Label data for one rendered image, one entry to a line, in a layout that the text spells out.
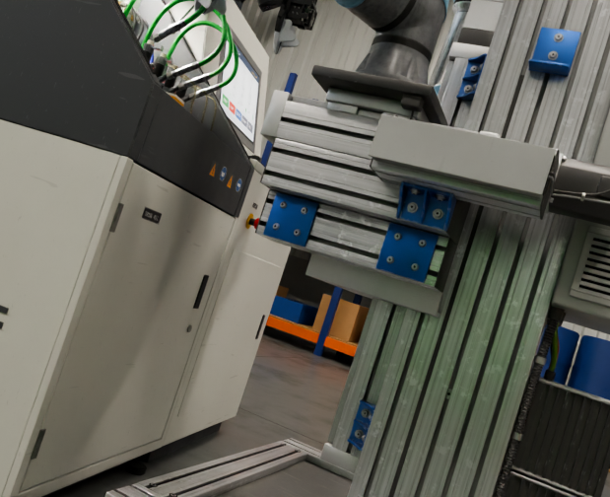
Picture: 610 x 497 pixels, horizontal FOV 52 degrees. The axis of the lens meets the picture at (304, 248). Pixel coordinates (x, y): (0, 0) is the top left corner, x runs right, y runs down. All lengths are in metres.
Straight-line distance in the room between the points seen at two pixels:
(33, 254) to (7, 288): 0.09
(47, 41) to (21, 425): 0.78
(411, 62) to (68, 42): 0.71
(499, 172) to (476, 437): 0.51
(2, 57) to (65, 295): 0.53
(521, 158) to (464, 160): 0.08
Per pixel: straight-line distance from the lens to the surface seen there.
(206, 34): 2.17
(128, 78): 1.36
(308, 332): 6.89
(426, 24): 1.23
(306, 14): 1.78
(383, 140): 1.00
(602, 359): 5.99
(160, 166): 1.42
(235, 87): 2.40
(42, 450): 1.43
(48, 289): 1.35
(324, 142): 1.16
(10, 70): 1.51
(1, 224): 1.43
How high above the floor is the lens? 0.66
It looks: 3 degrees up
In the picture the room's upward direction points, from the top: 18 degrees clockwise
